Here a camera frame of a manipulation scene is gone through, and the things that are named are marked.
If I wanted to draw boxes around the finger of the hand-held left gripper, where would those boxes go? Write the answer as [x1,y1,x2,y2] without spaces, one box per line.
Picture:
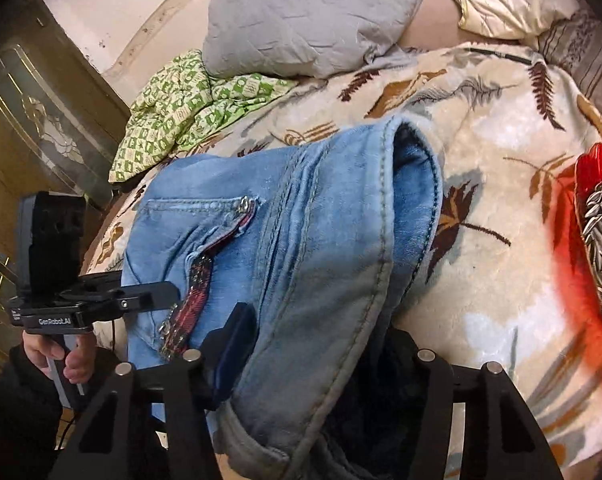
[115,281,180,312]

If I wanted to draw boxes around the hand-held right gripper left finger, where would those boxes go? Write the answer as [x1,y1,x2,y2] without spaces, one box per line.
[48,302,257,480]

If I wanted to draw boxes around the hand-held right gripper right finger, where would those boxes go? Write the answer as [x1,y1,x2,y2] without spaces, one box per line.
[415,347,564,480]

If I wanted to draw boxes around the blue denim pants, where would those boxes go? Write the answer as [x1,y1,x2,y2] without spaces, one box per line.
[121,114,444,480]

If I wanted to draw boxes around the person's left forearm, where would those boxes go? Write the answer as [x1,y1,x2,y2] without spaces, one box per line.
[0,345,67,480]

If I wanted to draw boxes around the person's left hand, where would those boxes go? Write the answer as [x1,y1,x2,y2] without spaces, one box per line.
[21,331,95,385]

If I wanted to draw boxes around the leaf print fleece blanket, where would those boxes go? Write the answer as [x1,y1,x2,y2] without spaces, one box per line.
[84,42,602,480]

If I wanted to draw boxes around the green patterned cloth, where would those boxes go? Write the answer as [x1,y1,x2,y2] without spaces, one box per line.
[108,49,299,184]

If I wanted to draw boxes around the cream bed headboard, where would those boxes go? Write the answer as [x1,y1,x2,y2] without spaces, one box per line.
[38,0,262,82]

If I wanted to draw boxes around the red glass plate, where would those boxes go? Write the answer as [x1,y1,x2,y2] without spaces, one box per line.
[572,142,602,367]

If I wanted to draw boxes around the grey pillow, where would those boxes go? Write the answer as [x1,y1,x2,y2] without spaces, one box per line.
[201,0,426,80]

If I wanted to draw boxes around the tan pillow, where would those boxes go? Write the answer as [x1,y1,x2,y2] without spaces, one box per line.
[400,0,482,52]

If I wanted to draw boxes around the black cable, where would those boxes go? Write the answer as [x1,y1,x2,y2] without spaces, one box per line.
[468,47,532,65]

